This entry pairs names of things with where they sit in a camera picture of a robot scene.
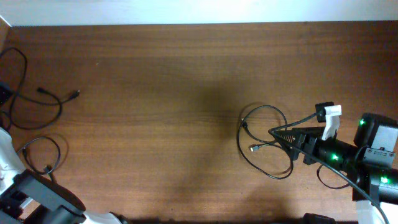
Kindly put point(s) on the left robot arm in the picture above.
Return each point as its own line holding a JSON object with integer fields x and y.
{"x": 32, "y": 196}

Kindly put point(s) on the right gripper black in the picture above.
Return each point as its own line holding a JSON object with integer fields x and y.
{"x": 305, "y": 147}

